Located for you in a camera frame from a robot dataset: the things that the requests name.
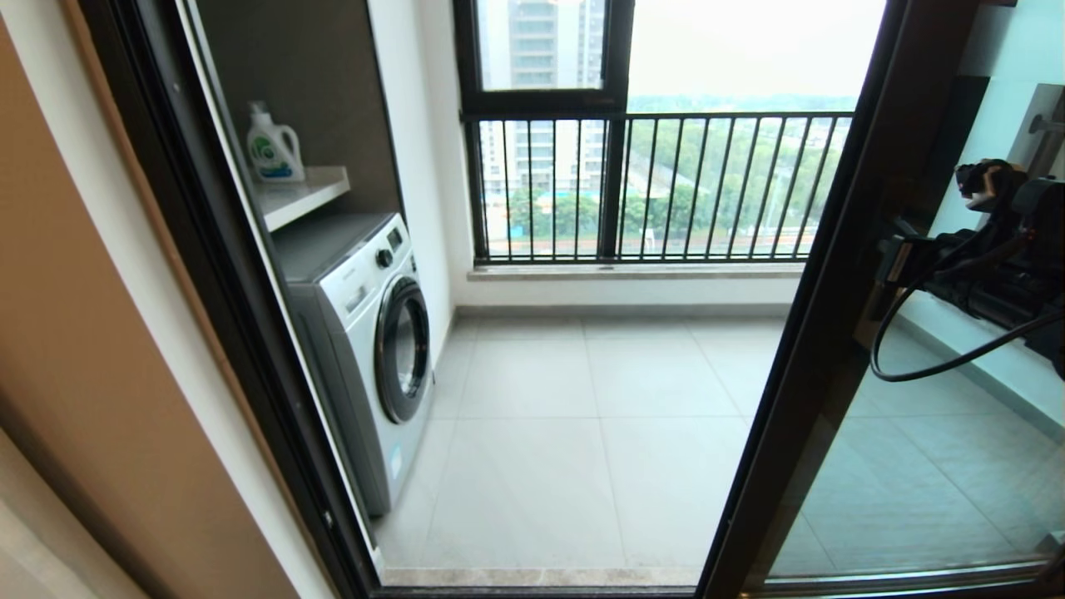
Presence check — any black metal balcony railing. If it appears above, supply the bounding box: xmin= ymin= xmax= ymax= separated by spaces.
xmin=1028 ymin=83 xmax=1065 ymax=180
xmin=474 ymin=111 xmax=856 ymax=263

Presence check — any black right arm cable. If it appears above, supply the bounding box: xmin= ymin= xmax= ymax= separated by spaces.
xmin=869 ymin=233 xmax=1065 ymax=384

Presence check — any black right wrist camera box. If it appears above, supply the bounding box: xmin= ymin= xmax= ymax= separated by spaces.
xmin=955 ymin=158 xmax=1065 ymax=259

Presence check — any brown cabinet back panel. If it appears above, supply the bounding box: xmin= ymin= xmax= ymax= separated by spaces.
xmin=193 ymin=0 xmax=404 ymax=219

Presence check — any white detergent bottle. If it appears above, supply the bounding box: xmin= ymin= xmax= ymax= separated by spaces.
xmin=244 ymin=101 xmax=305 ymax=184

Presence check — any grey stone window sill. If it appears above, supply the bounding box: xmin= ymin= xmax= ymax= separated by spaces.
xmin=466 ymin=261 xmax=806 ymax=282

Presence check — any white shelf board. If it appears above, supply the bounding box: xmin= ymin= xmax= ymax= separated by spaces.
xmin=252 ymin=166 xmax=350 ymax=234

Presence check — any dark framed sliding glass door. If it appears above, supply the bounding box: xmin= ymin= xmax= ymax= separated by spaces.
xmin=695 ymin=0 xmax=1065 ymax=599

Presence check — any white front-load washing machine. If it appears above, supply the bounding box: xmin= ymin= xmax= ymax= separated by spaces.
xmin=270 ymin=212 xmax=435 ymax=517

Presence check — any black window frame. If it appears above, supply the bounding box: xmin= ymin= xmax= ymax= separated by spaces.
xmin=453 ymin=0 xmax=635 ymax=263

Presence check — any dark framed glass door panel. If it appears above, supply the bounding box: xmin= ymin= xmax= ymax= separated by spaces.
xmin=745 ymin=0 xmax=1065 ymax=593

